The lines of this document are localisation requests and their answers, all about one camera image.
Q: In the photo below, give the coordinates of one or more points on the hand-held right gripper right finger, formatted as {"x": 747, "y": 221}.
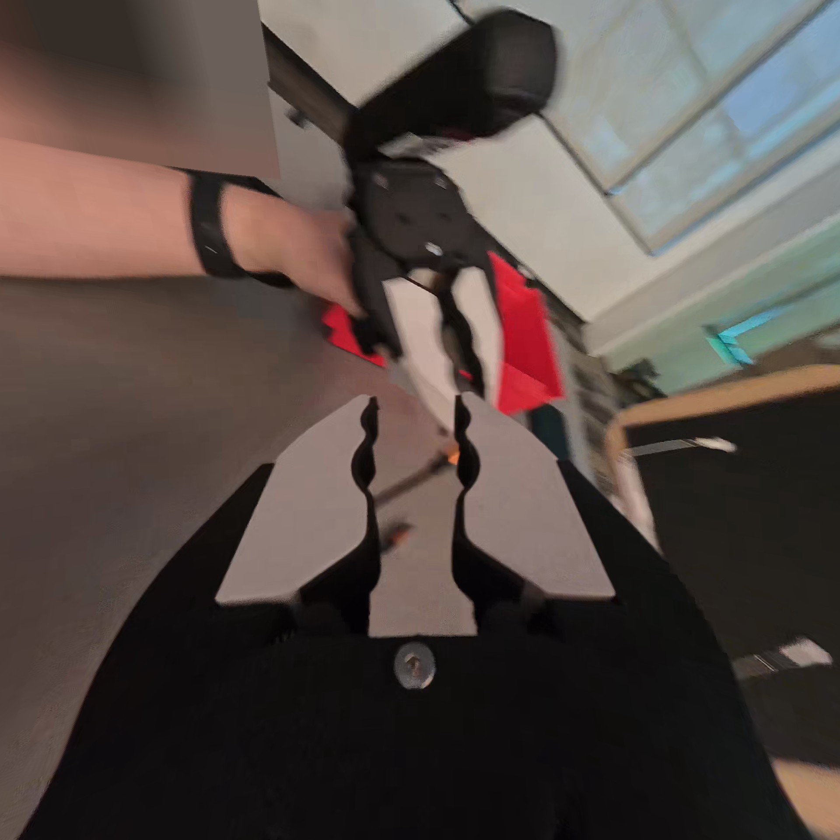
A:
{"x": 531, "y": 525}

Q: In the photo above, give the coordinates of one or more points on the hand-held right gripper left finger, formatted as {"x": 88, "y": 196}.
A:
{"x": 302, "y": 525}

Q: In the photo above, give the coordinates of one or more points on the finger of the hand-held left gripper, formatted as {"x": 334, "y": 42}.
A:
{"x": 417, "y": 328}
{"x": 482, "y": 308}

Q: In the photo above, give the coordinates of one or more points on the red plastic bin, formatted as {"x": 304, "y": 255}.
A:
{"x": 525, "y": 341}

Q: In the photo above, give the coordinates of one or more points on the person's left forearm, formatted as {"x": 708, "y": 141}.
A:
{"x": 98, "y": 210}

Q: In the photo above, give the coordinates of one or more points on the person's left hand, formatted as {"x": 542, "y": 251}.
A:
{"x": 295, "y": 243}

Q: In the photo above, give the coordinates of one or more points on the black panel wooden board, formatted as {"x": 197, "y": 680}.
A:
{"x": 735, "y": 525}

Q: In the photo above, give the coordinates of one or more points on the large gridded window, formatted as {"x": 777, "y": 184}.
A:
{"x": 722, "y": 98}

